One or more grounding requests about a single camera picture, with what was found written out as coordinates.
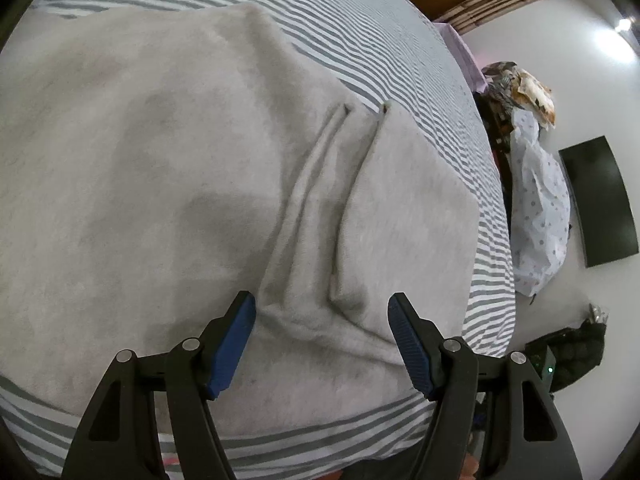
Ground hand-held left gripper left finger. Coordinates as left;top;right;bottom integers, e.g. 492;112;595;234
61;290;257;480

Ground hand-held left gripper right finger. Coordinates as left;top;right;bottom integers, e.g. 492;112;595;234
387;292;583;480

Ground light grey pants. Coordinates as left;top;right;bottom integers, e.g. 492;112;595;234
0;2;481;436

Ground black jacket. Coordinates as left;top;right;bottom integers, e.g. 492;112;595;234
525;317;608;393

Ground white dotted cloth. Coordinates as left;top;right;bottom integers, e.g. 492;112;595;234
510;110;573;297

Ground dark cluttered cabinet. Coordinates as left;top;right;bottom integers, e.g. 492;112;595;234
472;92;516;221

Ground floral fabric bundle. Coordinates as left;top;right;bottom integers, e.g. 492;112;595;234
481;60;557;131

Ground purple cloth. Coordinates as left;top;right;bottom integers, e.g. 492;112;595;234
432;22;488;93

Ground grey white striped bed sheet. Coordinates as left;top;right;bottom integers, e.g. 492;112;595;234
0;0;518;478

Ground black wall television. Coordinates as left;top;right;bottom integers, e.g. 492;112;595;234
558;136;640;268

